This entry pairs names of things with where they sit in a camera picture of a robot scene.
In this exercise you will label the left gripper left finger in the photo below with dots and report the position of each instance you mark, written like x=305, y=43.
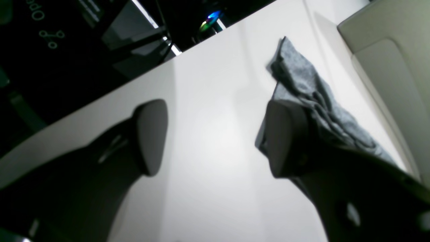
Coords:
x=76, y=196

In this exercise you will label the white chair at table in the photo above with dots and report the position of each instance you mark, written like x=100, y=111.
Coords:
x=389, y=41

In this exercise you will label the grey t-shirt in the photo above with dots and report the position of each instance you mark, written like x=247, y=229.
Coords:
x=319, y=107

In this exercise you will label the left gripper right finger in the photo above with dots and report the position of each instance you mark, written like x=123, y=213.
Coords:
x=358, y=197

